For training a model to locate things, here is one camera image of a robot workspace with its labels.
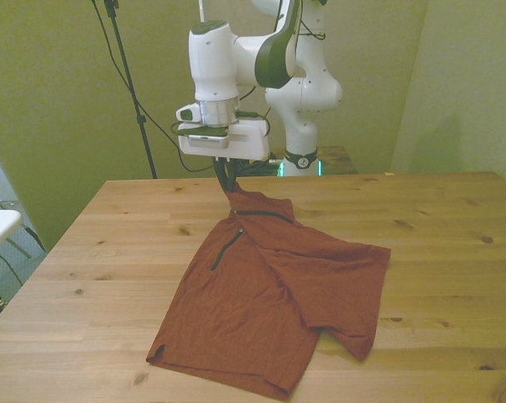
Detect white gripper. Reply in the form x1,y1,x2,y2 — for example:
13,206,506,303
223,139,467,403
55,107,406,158
179,119,271,194

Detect rust red shirt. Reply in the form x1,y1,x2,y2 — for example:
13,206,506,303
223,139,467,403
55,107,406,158
146,181,392,402

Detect black tripod stand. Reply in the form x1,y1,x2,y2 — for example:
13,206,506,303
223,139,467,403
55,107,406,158
102,0,159,180

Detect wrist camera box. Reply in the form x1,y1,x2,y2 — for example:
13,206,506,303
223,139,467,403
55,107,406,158
176,123,231,150

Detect black hanging cable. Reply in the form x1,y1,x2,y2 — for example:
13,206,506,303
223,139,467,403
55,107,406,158
91,0,216,174

